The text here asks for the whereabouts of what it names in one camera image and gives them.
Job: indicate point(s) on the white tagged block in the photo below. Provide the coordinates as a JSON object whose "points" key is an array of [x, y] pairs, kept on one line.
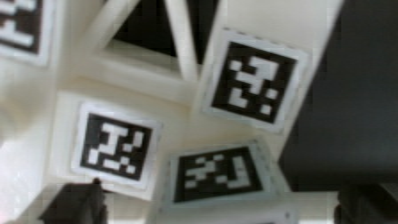
{"points": [[222, 187]]}

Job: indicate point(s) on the white chair back frame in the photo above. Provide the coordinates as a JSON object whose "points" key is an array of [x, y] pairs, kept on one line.
{"points": [[218, 57]]}

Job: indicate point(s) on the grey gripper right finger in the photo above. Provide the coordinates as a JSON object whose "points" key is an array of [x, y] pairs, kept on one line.
{"points": [[367, 204]]}

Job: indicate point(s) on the white chair seat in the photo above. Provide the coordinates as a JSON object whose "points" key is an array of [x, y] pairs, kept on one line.
{"points": [[108, 135]]}

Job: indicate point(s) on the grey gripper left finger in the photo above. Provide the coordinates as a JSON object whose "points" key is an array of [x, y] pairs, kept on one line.
{"points": [[76, 206]]}

